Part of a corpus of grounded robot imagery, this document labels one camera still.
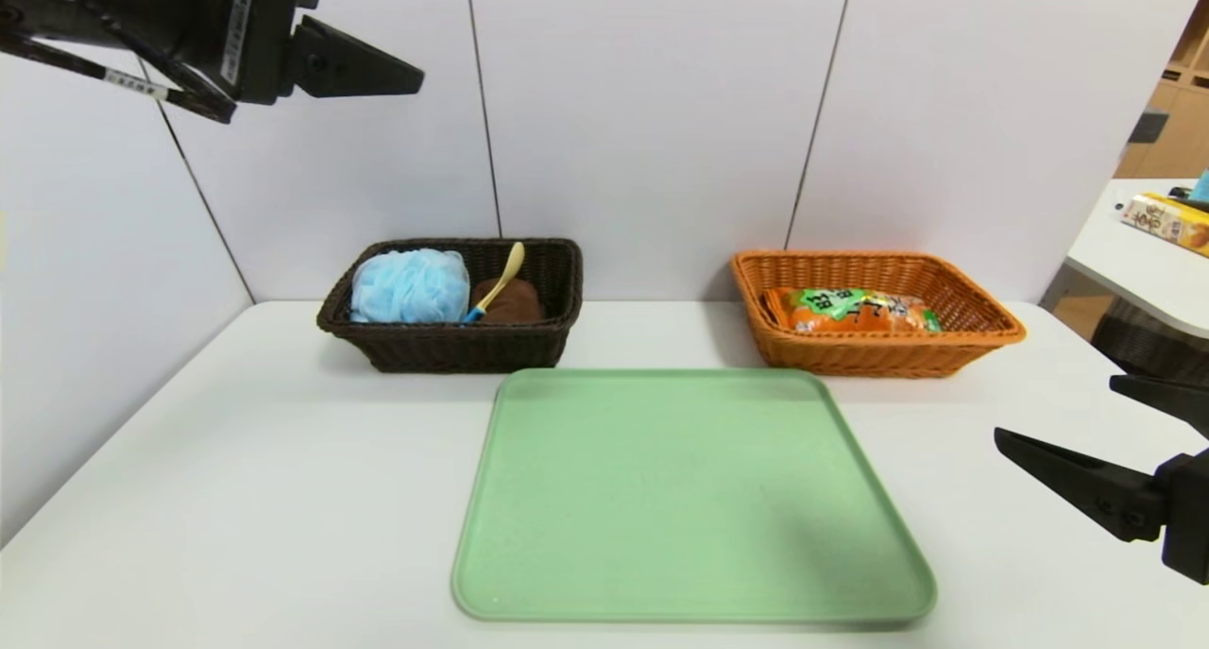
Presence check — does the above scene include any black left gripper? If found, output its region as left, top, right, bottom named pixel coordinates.
left=79, top=0, right=425, bottom=106

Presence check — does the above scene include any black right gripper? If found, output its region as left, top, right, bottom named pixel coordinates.
left=993, top=374, right=1209, bottom=587

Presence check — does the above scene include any light blue mesh bath pouf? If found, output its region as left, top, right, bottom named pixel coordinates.
left=349, top=248, right=471, bottom=325

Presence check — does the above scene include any yellow spoon with blue handle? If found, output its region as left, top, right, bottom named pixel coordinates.
left=461, top=242, right=526, bottom=326

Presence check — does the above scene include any brown towel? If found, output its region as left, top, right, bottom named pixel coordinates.
left=470, top=277, right=546, bottom=326

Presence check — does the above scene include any orange snack bag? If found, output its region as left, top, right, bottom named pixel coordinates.
left=763, top=287, right=943, bottom=335

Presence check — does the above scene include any orange wicker basket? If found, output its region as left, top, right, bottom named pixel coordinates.
left=729, top=250, right=1027, bottom=379

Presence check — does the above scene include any dark brown wicker basket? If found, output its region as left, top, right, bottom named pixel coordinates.
left=316, top=238, right=584, bottom=374

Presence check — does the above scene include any dark woven chair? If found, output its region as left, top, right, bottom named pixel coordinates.
left=1091, top=299, right=1209, bottom=385

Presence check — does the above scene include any white side table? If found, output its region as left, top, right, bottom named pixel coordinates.
left=1064, top=179, right=1209, bottom=340

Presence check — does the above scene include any yellow printed carton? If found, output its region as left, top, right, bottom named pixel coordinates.
left=1118, top=194, right=1209, bottom=260

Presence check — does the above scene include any wooden shelf unit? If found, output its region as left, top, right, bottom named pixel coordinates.
left=1113, top=0, right=1209, bottom=181

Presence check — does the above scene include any light green plastic tray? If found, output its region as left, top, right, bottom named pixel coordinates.
left=451, top=368, right=937, bottom=623

